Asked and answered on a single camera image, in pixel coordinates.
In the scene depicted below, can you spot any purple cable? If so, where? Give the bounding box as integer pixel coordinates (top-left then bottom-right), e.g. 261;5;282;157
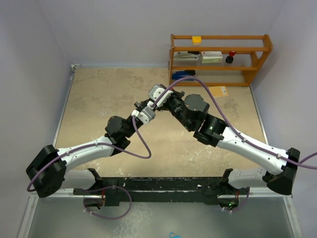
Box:
151;76;317;214
26;115;152;219

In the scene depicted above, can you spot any wooden shelf rack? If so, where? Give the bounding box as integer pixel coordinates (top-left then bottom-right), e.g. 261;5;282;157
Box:
168;34;273;86

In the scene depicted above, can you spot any blue object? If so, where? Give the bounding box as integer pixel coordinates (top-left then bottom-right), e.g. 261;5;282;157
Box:
169;232;182;238

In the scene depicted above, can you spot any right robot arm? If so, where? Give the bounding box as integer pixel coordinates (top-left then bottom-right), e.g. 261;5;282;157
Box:
149;88;300;195

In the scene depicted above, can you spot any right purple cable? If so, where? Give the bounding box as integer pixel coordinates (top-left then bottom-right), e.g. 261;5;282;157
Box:
151;76;317;214

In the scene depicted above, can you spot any grey stapler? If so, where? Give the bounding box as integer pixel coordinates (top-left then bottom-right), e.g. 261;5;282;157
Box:
173;51;200;61

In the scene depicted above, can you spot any white cardboard box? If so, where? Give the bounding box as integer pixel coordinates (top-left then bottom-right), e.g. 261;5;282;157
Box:
200;51;223;63

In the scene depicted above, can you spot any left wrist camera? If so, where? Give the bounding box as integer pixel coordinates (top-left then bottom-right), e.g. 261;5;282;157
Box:
131;106;156;124

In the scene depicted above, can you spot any blue stapler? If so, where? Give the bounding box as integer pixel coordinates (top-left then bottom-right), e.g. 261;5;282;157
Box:
171;70;196;80

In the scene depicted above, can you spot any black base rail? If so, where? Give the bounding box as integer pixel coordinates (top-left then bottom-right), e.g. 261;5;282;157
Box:
73;177;248;207

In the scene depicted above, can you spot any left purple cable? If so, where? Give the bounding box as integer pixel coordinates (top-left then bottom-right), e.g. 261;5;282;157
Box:
26;115;152;219

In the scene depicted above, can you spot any yellow block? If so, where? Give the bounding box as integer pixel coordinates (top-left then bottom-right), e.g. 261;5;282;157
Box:
192;36;202;45

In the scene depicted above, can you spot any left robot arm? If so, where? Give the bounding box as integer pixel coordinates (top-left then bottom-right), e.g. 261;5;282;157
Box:
26;100;155;198

